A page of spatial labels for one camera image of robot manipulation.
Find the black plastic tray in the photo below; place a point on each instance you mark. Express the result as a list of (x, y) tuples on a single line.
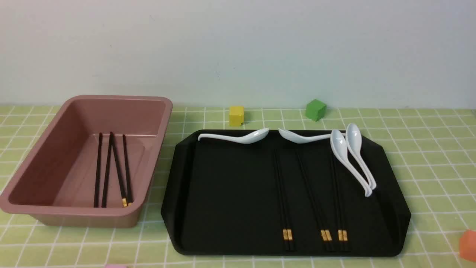
[(221, 199)]

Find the gold-banded chopstick in bin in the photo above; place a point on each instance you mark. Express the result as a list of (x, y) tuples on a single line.
[(118, 167), (129, 194)]

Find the white spoon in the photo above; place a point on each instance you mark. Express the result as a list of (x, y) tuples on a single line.
[(354, 144), (298, 139), (251, 138), (339, 149)]

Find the black chopstick in bin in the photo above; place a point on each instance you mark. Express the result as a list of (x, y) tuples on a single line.
[(107, 171), (98, 171)]

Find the white spoon far left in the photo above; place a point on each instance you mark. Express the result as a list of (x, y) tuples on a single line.
[(251, 138)]

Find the orange block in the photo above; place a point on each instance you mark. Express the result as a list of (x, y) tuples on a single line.
[(467, 245)]

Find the pink plastic bin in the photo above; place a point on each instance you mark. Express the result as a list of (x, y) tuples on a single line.
[(56, 181)]

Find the white spoon outer right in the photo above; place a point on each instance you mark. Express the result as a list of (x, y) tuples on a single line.
[(354, 144)]

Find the white spoon inner right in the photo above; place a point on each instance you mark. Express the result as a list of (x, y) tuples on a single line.
[(339, 149)]

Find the gold-banded black chopstick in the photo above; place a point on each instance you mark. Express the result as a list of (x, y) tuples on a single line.
[(337, 205), (323, 220), (316, 214), (289, 222), (281, 203), (344, 228)]

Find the white spoon centre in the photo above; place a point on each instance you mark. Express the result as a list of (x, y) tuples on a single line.
[(298, 139)]

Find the yellow cube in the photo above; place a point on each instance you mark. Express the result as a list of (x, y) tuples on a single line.
[(236, 116)]

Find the green cube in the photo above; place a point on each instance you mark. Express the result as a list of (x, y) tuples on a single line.
[(315, 110)]

